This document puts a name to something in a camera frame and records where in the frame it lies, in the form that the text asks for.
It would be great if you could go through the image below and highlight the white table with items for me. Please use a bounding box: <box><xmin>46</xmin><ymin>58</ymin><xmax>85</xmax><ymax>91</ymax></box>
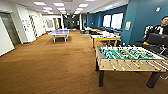
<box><xmin>90</xmin><ymin>32</ymin><xmax>121</xmax><ymax>49</ymax></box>

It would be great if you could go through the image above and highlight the blue ping pong table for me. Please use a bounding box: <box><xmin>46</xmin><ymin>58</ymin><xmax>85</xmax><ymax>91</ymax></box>
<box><xmin>47</xmin><ymin>28</ymin><xmax>71</xmax><ymax>44</ymax></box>

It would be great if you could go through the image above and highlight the bright office window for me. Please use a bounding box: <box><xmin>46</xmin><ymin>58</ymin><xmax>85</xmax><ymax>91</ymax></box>
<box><xmin>111</xmin><ymin>12</ymin><xmax>125</xmax><ymax>31</ymax></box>
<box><xmin>102</xmin><ymin>14</ymin><xmax>112</xmax><ymax>29</ymax></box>

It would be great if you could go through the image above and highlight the rectangular ceiling light panel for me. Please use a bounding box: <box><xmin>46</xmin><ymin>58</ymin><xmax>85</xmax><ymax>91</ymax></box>
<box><xmin>77</xmin><ymin>2</ymin><xmax>90</xmax><ymax>9</ymax></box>
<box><xmin>32</xmin><ymin>1</ymin><xmax>48</xmax><ymax>7</ymax></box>
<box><xmin>52</xmin><ymin>2</ymin><xmax>66</xmax><ymax>8</ymax></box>

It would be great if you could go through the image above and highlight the green foosball table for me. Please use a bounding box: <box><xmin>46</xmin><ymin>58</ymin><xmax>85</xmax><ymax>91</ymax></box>
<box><xmin>95</xmin><ymin>45</ymin><xmax>168</xmax><ymax>89</ymax></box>

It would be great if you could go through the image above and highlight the black monitor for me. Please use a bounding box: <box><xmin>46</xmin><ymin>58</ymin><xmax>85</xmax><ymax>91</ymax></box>
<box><xmin>147</xmin><ymin>32</ymin><xmax>168</xmax><ymax>48</ymax></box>

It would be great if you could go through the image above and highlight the steel elevator door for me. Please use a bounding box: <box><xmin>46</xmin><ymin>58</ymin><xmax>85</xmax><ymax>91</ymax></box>
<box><xmin>0</xmin><ymin>12</ymin><xmax>21</xmax><ymax>48</ymax></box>

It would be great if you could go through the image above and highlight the person in dark clothes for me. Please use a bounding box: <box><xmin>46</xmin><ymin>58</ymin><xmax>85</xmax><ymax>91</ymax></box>
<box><xmin>143</xmin><ymin>15</ymin><xmax>168</xmax><ymax>43</ymax></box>

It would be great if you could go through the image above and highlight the black wheeled cart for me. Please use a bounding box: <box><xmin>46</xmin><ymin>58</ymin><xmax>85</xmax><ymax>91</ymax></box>
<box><xmin>156</xmin><ymin>45</ymin><xmax>168</xmax><ymax>58</ymax></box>

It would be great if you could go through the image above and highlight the yellow wall sign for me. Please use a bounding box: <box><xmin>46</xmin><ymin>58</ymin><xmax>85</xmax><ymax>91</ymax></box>
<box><xmin>124</xmin><ymin>20</ymin><xmax>132</xmax><ymax>31</ymax></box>

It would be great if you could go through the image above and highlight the round white wall light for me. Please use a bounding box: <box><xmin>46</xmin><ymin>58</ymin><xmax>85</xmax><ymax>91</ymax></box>
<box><xmin>154</xmin><ymin>6</ymin><xmax>161</xmax><ymax>13</ymax></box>

